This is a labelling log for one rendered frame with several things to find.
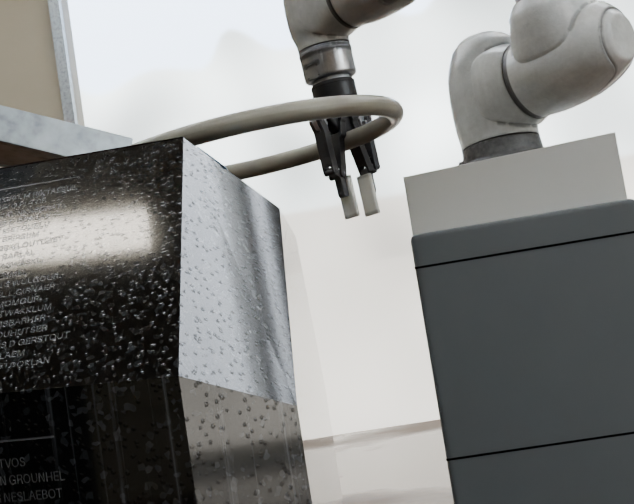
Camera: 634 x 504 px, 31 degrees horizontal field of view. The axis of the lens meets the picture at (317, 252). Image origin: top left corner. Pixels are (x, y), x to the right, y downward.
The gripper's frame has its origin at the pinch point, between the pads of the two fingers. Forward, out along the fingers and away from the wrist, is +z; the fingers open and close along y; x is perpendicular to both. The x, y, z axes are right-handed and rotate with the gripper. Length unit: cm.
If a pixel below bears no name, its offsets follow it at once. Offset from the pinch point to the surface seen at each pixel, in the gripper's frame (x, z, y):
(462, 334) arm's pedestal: 2.5, 26.7, -15.8
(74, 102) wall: -397, -131, -231
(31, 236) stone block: 34, 5, 85
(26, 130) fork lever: -3, -15, 59
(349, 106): 25.0, -9.1, 25.7
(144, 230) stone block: 43, 7, 79
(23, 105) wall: -421, -137, -214
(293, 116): 22.3, -8.7, 34.2
